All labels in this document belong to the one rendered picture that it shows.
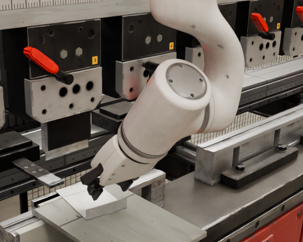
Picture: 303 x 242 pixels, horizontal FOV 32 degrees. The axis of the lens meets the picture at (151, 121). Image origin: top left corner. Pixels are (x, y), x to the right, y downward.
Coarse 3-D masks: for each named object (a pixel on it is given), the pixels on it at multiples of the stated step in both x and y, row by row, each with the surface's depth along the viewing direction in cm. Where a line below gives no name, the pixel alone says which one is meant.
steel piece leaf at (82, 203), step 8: (104, 192) 102; (72, 200) 99; (80, 200) 99; (88, 200) 99; (96, 200) 99; (104, 200) 99; (112, 200) 99; (120, 200) 96; (80, 208) 96; (88, 208) 96; (96, 208) 93; (104, 208) 94; (112, 208) 95; (120, 208) 96; (88, 216) 92; (96, 216) 93
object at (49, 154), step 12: (60, 120) 95; (72, 120) 97; (84, 120) 99; (48, 132) 94; (60, 132) 96; (72, 132) 98; (84, 132) 100; (48, 144) 95; (60, 144) 97; (72, 144) 100; (84, 144) 102; (48, 156) 97
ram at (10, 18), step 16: (112, 0) 92; (128, 0) 95; (144, 0) 98; (224, 0) 115; (240, 0) 119; (0, 16) 78; (16, 16) 80; (32, 16) 82; (48, 16) 84; (64, 16) 86; (80, 16) 88; (96, 16) 91; (112, 16) 94
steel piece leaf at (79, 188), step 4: (76, 184) 105; (80, 184) 105; (64, 188) 103; (68, 188) 103; (72, 188) 103; (76, 188) 103; (80, 188) 103; (84, 188) 103; (60, 192) 102; (64, 192) 102; (68, 192) 102; (72, 192) 102; (76, 192) 102; (80, 192) 102; (64, 196) 100
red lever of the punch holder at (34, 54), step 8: (24, 48) 80; (32, 48) 79; (32, 56) 79; (40, 56) 80; (40, 64) 81; (48, 64) 81; (56, 64) 83; (56, 72) 83; (64, 72) 86; (64, 80) 84; (72, 80) 85
